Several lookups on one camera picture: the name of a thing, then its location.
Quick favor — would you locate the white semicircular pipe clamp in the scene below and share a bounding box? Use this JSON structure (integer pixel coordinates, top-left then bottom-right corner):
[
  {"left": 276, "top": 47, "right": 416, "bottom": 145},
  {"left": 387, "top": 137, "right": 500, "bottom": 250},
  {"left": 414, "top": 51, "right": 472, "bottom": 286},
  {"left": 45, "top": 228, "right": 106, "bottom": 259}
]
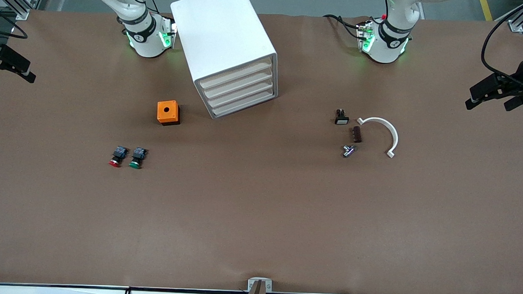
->
[{"left": 356, "top": 117, "right": 400, "bottom": 159}]

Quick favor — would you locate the orange button enclosure box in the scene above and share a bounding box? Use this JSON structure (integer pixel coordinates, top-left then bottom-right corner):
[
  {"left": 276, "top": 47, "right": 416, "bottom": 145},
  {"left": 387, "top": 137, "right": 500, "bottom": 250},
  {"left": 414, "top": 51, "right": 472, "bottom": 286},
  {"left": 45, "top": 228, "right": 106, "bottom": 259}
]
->
[{"left": 156, "top": 100, "right": 181, "bottom": 126}]

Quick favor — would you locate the grey metal edge bracket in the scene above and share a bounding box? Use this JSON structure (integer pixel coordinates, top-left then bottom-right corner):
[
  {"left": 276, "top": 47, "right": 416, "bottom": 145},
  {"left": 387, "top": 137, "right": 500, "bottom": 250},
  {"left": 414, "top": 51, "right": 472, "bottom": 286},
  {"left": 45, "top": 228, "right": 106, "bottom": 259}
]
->
[{"left": 247, "top": 277, "right": 273, "bottom": 294}]

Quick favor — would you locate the brown table mat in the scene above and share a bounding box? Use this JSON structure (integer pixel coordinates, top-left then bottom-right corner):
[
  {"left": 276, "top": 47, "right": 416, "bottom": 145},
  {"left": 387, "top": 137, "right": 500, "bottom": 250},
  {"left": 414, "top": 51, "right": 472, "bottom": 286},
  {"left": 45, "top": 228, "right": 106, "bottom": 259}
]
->
[{"left": 0, "top": 3, "right": 523, "bottom": 294}]

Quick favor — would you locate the black arm base cable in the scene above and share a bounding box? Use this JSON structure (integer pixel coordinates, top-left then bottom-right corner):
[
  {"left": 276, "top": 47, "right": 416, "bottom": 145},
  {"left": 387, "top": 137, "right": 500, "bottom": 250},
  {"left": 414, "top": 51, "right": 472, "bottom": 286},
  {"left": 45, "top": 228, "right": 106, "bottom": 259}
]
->
[{"left": 323, "top": 13, "right": 363, "bottom": 39}]

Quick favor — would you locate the green push button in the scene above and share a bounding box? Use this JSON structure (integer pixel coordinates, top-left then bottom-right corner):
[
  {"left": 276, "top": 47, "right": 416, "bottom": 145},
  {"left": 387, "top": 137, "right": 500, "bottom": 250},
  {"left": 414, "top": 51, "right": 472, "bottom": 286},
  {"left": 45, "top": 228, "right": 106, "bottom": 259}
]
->
[{"left": 129, "top": 147, "right": 148, "bottom": 170}]

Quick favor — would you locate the red push button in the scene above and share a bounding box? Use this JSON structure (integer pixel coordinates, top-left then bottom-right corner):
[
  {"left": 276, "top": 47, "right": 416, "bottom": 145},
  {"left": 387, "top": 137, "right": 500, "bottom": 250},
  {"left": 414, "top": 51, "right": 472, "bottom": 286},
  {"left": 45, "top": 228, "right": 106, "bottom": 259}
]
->
[{"left": 108, "top": 145, "right": 128, "bottom": 168}]

